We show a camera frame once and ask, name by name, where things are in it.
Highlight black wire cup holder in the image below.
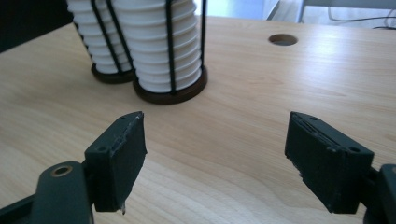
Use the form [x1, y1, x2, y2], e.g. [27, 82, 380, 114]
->
[73, 0, 136, 84]
[106, 0, 209, 105]

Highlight black floor cables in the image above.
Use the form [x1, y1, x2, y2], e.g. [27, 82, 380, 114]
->
[327, 6, 396, 31]

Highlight short stack of white cups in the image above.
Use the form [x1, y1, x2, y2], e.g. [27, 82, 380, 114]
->
[65, 0, 134, 75]

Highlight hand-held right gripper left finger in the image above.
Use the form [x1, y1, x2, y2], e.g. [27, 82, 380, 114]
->
[83, 110, 148, 216]

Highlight black curtain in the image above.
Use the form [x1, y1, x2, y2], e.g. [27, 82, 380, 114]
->
[0, 0, 74, 54]

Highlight tall stack of white cups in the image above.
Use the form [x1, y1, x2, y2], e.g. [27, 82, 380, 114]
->
[111, 0, 204, 93]

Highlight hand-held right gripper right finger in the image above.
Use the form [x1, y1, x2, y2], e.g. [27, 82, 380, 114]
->
[284, 110, 375, 215]

